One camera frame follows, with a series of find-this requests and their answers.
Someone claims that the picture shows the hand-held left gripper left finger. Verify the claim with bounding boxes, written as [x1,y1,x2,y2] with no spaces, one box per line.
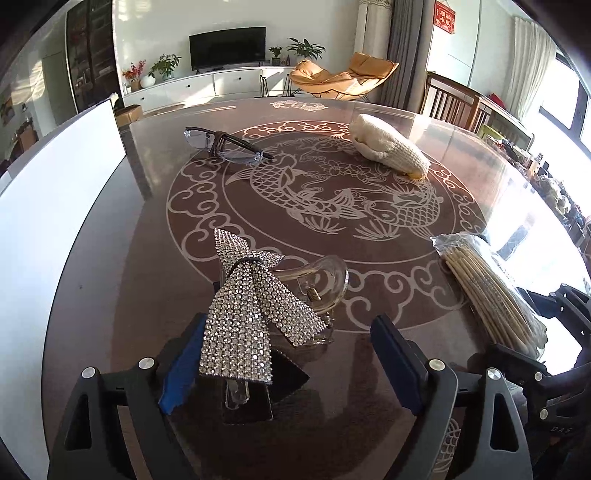
[46,313,209,480]

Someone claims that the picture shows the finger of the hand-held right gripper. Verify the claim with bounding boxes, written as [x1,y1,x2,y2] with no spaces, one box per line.
[547,283,591,344]
[489,344,551,394]

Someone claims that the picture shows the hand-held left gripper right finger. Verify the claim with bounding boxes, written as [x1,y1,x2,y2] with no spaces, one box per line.
[370,315,534,480]

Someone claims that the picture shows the rhinestone bow hair clip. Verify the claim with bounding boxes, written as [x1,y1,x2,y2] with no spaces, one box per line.
[199,227,349,412]

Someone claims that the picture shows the cotton swab pack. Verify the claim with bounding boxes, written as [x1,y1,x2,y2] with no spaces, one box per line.
[430,233,549,360]

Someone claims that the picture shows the row of small figurines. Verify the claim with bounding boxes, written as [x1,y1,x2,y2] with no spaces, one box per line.
[480,124,591,232]

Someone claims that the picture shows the white panel board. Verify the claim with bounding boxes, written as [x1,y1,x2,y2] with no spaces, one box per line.
[0,98,128,467]

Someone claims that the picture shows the large window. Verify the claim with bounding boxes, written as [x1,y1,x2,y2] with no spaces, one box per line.
[537,50,591,145]

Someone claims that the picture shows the cream knit pouch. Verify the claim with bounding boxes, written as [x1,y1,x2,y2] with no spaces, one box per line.
[348,113,431,181]

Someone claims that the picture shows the clear eyeglasses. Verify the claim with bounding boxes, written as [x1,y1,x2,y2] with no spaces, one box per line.
[184,126,277,166]

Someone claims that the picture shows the wooden dining chair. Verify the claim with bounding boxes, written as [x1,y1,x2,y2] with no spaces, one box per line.
[420,71,498,133]

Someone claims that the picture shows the white curtain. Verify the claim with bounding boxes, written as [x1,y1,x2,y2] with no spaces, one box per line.
[501,16,557,123]

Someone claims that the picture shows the cardboard box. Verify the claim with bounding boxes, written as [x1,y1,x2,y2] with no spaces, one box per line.
[114,104,143,127]

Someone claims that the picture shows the white TV cabinet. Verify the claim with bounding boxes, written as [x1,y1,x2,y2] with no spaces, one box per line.
[120,65,297,112]

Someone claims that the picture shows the orange lounge chair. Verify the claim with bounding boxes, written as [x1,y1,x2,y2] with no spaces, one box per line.
[288,52,400,101]

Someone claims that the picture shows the black hairpin-leg stand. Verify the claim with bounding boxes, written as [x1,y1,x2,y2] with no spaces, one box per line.
[258,73,297,99]

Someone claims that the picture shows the red flower plant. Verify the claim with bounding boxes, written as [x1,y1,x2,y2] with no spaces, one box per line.
[122,59,147,92]

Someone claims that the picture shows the grey curtain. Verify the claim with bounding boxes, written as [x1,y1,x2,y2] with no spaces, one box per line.
[380,0,437,112]

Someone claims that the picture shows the green potted plant white vase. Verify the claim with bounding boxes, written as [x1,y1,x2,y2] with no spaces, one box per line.
[140,54,182,89]

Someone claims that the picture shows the large leafy potted plant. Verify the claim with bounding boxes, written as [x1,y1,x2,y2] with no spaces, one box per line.
[287,37,326,61]

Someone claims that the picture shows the black television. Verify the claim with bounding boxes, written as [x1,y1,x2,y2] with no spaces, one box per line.
[189,26,268,71]

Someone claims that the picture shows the dark glass display cabinet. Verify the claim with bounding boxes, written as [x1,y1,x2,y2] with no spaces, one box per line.
[65,0,121,112]

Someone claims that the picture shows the cream standing air conditioner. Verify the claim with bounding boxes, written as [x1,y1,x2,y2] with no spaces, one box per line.
[357,0,398,61]

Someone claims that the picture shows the brown cord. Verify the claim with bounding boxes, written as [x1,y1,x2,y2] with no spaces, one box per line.
[209,130,232,156]

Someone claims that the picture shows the red wall hanging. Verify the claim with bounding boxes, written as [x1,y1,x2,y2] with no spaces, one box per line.
[433,0,458,33]

